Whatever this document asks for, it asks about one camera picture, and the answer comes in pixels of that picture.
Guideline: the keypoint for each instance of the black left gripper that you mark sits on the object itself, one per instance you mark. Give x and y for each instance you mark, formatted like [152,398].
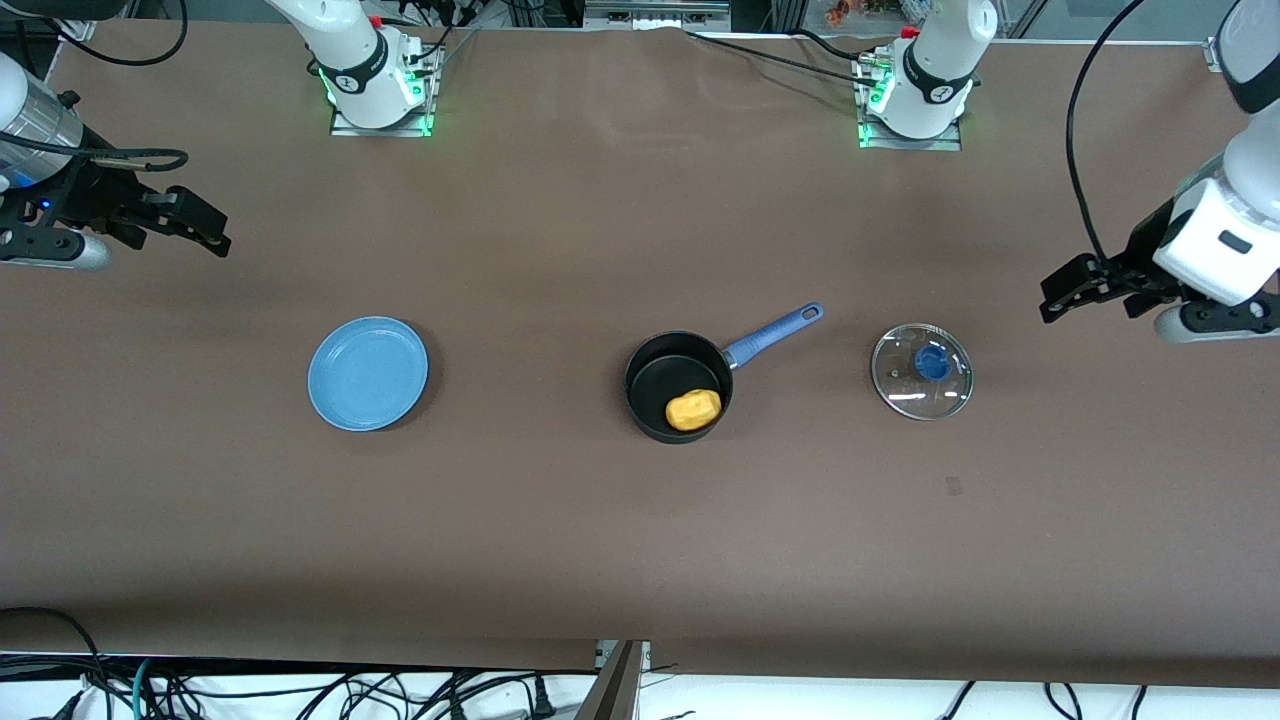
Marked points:
[1138,258]

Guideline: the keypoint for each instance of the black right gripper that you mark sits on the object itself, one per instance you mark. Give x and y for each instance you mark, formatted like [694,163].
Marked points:
[88,196]

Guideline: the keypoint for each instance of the glass lid with blue knob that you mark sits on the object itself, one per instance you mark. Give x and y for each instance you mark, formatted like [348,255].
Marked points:
[932,362]

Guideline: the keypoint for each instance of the yellow potato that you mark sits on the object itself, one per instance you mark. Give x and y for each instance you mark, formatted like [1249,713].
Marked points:
[693,410]

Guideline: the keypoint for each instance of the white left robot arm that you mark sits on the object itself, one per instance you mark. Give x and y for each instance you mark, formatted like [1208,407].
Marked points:
[940,60]

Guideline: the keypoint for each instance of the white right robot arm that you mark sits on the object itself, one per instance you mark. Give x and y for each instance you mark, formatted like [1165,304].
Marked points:
[350,50]

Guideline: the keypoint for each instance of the blue round plate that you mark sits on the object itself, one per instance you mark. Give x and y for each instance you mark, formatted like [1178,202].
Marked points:
[365,375]

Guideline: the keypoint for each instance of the orange background object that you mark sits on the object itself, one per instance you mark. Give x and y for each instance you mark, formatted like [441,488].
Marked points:
[845,12]

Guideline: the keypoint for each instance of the brown table mat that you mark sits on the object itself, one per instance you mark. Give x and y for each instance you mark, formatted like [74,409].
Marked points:
[600,550]

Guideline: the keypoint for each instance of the black power plug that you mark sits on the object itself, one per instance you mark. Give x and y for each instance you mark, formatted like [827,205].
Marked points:
[543,700]

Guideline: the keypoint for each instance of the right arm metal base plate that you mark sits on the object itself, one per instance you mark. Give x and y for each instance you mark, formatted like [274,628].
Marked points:
[380,131]

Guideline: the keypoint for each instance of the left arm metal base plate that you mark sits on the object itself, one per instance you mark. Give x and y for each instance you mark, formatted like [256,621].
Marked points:
[905,144]

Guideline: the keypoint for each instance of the aluminium corner bracket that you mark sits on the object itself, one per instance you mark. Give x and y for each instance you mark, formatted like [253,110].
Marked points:
[1215,52]
[78,28]

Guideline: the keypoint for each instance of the aluminium profile post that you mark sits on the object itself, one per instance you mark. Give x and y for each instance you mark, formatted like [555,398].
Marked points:
[620,690]

